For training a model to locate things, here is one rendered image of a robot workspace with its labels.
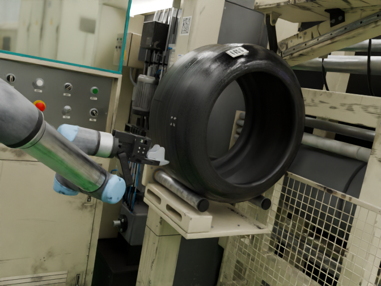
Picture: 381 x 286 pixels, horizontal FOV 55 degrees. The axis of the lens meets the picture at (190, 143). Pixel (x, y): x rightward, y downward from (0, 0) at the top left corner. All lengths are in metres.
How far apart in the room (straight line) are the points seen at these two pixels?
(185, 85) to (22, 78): 0.80
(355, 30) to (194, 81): 0.63
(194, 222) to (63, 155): 0.54
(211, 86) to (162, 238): 0.79
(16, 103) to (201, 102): 0.56
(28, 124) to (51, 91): 0.97
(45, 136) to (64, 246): 1.14
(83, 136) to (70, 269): 1.01
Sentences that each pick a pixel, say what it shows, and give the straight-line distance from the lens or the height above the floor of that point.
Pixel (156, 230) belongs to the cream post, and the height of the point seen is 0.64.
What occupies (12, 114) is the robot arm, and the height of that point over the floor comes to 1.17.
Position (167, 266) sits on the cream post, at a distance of 1.74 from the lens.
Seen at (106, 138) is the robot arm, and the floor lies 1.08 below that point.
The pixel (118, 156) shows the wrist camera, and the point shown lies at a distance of 1.13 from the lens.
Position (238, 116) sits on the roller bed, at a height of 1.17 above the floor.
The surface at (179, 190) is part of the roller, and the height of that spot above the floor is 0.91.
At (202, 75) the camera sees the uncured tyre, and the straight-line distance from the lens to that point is 1.13.
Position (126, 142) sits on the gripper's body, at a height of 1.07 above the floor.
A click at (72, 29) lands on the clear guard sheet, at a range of 1.71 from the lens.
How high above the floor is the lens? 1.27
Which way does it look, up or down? 9 degrees down
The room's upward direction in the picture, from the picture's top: 10 degrees clockwise
